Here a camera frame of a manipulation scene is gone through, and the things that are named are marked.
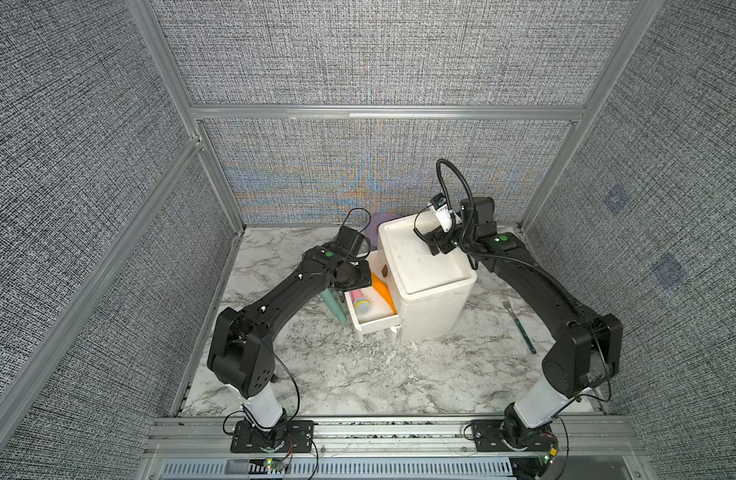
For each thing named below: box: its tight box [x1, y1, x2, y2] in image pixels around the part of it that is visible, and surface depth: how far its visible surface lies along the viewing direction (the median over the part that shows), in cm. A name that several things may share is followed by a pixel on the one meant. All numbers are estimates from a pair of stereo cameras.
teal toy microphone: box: [320, 287, 347, 323], surface depth 97 cm
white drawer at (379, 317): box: [344, 286, 402, 334], surface depth 85 cm
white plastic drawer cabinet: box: [378, 214, 477, 343], surface depth 79 cm
